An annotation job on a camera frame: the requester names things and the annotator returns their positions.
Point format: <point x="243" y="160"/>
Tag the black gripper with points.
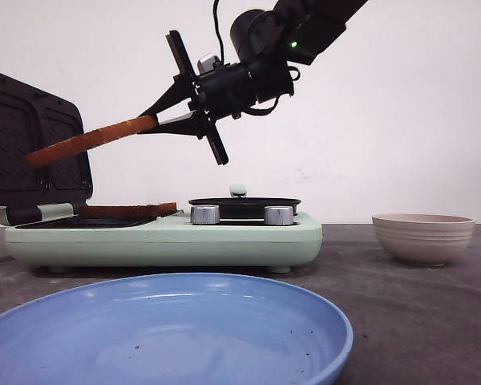
<point x="223" y="92"/>

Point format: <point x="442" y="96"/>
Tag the white bread slice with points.
<point x="89" y="140"/>
<point x="128" y="211"/>

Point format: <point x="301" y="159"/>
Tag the beige ribbed ceramic bowl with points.
<point x="423" y="239"/>

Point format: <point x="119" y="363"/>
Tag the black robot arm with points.
<point x="269" y="45"/>

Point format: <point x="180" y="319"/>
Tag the mint green breakfast maker base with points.
<point x="172" y="241"/>

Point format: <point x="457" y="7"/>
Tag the left silver control knob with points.
<point x="205" y="215"/>

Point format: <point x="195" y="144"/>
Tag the silver control knob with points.
<point x="278" y="215"/>
<point x="205" y="215"/>

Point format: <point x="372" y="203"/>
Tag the black round frying pan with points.
<point x="239" y="206"/>

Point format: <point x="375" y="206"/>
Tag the right silver control knob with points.
<point x="278" y="215"/>

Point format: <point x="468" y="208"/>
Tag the blue round plate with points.
<point x="191" y="328"/>

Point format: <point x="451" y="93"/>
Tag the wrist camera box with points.
<point x="207" y="63"/>

